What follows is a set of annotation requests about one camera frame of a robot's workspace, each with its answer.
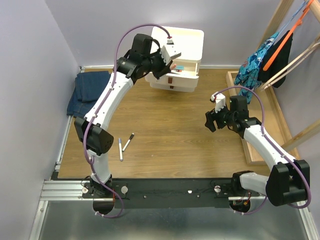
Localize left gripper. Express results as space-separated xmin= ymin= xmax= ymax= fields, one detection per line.
xmin=141 ymin=47 xmax=173 ymax=80

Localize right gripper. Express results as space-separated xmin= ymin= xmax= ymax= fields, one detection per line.
xmin=204 ymin=100 xmax=236 ymax=132

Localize light blue highlighter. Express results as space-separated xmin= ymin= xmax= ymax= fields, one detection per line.
xmin=174 ymin=65 xmax=185 ymax=72

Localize drawer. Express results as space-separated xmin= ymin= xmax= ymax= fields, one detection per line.
xmin=149 ymin=82 xmax=195 ymax=93
xmin=145 ymin=59 xmax=199 ymax=88

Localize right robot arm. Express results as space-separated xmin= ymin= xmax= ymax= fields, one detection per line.
xmin=205 ymin=93 xmax=311 ymax=207

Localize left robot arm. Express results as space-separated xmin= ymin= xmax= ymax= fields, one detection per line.
xmin=74 ymin=33 xmax=176 ymax=198

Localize white drawer unit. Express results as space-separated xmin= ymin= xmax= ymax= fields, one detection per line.
xmin=147 ymin=25 xmax=205 ymax=93

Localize blue patterned garment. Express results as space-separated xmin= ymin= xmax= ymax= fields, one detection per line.
xmin=233 ymin=32 xmax=279 ymax=91

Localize black capped white marker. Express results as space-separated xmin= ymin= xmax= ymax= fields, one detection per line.
xmin=122 ymin=133 xmax=135 ymax=152

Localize wooden clothes rack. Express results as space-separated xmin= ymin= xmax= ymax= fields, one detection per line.
xmin=257 ymin=0 xmax=320 ymax=161

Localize folded blue jeans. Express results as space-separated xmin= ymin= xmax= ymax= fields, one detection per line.
xmin=66 ymin=71 xmax=111 ymax=118

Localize black garment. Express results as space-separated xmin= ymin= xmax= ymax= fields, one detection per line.
xmin=258 ymin=30 xmax=293 ymax=83

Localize purple capped white marker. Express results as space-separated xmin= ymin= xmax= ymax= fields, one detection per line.
xmin=118 ymin=138 xmax=124 ymax=162

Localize orange hanger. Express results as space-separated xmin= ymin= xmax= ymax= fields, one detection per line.
xmin=263 ymin=0 xmax=314 ymax=71

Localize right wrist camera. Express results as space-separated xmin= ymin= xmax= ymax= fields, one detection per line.
xmin=210 ymin=92 xmax=226 ymax=113

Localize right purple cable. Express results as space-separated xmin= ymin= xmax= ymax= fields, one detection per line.
xmin=209 ymin=86 xmax=313 ymax=216

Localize purple cable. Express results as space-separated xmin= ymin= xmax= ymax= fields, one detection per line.
xmin=83 ymin=23 xmax=174 ymax=219
xmin=209 ymin=86 xmax=313 ymax=216

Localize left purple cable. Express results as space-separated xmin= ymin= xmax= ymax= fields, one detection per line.
xmin=83 ymin=23 xmax=174 ymax=219

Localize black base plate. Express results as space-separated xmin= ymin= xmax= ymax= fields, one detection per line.
xmin=81 ymin=177 xmax=259 ymax=209

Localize aluminium rail frame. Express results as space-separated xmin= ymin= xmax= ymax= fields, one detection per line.
xmin=31 ymin=69 xmax=320 ymax=240

